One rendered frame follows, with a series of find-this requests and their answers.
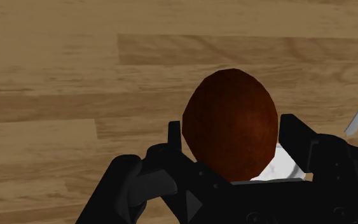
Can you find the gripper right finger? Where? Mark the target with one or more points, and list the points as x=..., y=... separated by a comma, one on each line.
x=327, y=155

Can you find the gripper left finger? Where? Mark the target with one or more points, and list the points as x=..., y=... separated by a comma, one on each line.
x=154, y=183

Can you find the brown egg-shaped object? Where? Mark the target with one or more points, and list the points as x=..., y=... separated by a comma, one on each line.
x=231, y=124

